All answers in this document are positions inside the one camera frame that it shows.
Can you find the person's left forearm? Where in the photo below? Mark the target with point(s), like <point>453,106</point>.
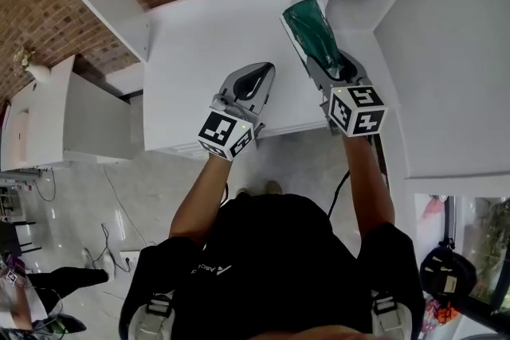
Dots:
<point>203,199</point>

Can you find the black chair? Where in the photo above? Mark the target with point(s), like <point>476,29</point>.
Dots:
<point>16,237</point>

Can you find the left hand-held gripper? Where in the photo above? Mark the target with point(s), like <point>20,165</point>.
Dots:
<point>223,131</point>

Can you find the white power strip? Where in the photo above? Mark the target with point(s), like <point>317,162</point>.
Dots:
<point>129,260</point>

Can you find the black bag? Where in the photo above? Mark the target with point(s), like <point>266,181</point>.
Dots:
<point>446,270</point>

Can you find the white side cabinet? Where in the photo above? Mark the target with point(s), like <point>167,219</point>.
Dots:
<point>48,123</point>

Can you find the person's black shirt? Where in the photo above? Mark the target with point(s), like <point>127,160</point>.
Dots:
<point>271,270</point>

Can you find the white vase with flowers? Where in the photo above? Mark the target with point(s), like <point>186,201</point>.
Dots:
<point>34,69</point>

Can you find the person's right forearm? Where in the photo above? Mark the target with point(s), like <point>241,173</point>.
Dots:
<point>368,183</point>

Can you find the glass door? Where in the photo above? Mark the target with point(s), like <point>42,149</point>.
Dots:
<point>482,251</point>

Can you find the person's shoe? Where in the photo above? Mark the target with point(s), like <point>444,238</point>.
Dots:
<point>242,193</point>
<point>273,187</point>

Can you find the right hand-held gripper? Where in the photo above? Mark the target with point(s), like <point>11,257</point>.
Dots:
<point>354,111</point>

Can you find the green plastic pouch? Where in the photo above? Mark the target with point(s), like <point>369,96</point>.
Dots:
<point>312,30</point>

